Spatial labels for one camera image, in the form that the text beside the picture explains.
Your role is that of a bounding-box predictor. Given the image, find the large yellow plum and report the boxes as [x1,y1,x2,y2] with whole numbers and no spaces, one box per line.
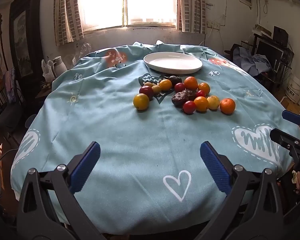
[133,93,150,111]

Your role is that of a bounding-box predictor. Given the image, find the brick pattern curtain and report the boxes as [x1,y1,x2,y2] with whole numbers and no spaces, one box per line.
[177,0,207,34]
[54,0,85,46]

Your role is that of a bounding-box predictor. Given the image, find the yellow spotted plum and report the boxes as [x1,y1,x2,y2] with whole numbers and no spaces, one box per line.
[206,95,220,110]

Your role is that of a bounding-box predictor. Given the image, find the blue cloth pile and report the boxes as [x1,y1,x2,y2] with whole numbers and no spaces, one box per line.
[232,46,273,74]

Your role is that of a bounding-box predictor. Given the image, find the white kettle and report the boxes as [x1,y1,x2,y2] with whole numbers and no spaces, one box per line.
[51,56,68,78]

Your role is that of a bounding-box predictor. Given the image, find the black speaker box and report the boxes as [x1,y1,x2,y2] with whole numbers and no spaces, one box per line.
[273,26,289,47]

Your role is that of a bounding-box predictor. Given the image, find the dark monitor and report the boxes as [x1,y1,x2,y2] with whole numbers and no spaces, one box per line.
[255,39,284,63]

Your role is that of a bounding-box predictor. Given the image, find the light blue printed tablecloth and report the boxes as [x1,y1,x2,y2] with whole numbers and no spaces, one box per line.
[10,40,300,235]

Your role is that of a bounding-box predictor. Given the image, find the clothes on chair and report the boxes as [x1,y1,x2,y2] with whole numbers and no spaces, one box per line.
[4,67,18,103]

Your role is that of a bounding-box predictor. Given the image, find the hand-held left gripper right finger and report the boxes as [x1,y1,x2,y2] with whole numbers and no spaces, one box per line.
[199,141,284,240]

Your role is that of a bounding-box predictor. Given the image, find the white plastic bag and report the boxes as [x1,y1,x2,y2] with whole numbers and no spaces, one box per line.
[41,59,55,83]

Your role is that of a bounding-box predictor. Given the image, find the white bucket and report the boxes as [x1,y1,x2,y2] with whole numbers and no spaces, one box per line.
[285,75,300,103]

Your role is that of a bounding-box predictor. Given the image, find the dark coat stand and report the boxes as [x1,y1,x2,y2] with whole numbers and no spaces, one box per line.
[0,14,9,70]

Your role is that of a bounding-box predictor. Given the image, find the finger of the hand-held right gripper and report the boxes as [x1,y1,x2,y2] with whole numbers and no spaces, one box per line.
[282,110,300,126]
[269,128,300,157]

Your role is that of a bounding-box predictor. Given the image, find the orange tangerine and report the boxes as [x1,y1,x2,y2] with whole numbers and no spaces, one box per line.
[219,98,236,115]
[184,76,199,91]

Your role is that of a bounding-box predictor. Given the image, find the white oval plate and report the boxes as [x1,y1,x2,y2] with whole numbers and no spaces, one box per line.
[143,52,203,75]

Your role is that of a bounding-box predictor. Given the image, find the small smooth orange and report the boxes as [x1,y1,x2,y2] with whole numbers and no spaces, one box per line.
[159,79,172,92]
[193,96,209,112]
[198,83,211,95]

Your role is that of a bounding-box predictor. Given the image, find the clear plastic bag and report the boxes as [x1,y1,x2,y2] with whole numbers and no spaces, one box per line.
[72,42,93,65]

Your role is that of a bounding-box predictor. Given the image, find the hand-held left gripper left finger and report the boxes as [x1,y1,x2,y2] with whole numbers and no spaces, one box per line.
[16,141,108,240]

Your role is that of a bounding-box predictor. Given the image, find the dark framed picture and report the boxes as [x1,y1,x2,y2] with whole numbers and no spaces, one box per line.
[9,0,47,88]

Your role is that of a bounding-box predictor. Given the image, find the bright window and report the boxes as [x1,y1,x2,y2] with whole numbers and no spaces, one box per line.
[76,0,183,29]

